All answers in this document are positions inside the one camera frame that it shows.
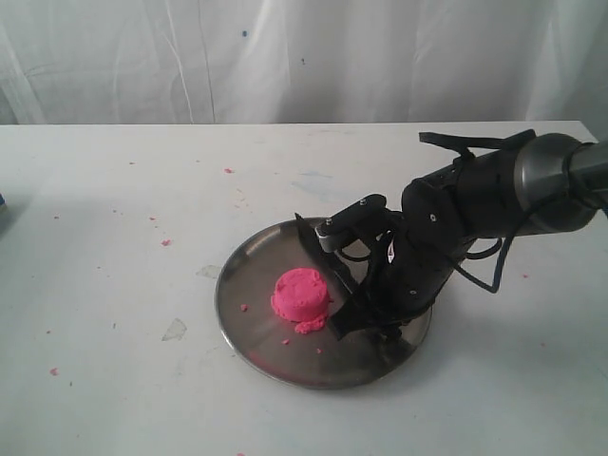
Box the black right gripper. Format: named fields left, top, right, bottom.
left=329, top=178, right=468, bottom=343

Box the black kitchen knife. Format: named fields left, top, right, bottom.
left=294, top=213, right=358, bottom=301

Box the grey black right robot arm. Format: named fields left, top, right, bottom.
left=316, top=129, right=607, bottom=337

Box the round steel plate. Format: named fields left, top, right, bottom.
left=215, top=219, right=432, bottom=390

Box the white backdrop sheet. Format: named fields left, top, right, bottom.
left=1, top=1, right=607, bottom=130

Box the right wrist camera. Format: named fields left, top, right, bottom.
left=314, top=194, right=387, bottom=253

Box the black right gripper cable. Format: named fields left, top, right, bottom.
left=446, top=203, right=571, bottom=295

